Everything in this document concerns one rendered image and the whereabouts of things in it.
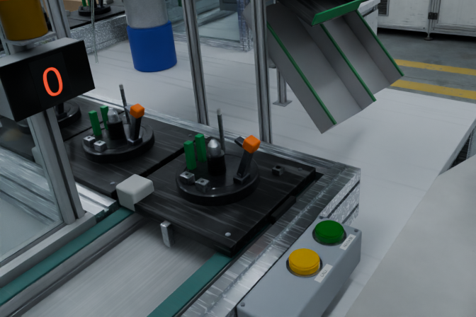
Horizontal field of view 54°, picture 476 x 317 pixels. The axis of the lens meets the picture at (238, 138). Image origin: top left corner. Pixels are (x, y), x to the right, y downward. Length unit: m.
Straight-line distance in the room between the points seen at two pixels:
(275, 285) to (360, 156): 0.52
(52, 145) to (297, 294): 0.40
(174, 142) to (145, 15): 0.77
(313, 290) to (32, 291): 0.39
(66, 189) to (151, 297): 0.21
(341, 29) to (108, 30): 1.20
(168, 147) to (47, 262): 0.31
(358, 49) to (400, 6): 3.76
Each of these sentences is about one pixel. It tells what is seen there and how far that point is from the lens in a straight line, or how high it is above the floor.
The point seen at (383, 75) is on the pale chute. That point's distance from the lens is 1.10.
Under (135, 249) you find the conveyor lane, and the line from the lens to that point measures 0.77.
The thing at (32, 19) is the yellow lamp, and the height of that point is 1.28.
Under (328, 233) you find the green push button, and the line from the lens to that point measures 0.67.
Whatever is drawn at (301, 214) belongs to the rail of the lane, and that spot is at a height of 0.95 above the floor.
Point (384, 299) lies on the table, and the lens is 0.75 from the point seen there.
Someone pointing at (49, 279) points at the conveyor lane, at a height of 0.93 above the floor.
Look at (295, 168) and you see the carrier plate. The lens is 0.81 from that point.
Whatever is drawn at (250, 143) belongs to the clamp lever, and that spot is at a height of 1.07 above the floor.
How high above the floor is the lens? 1.40
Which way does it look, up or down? 28 degrees down
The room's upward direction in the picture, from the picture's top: 5 degrees counter-clockwise
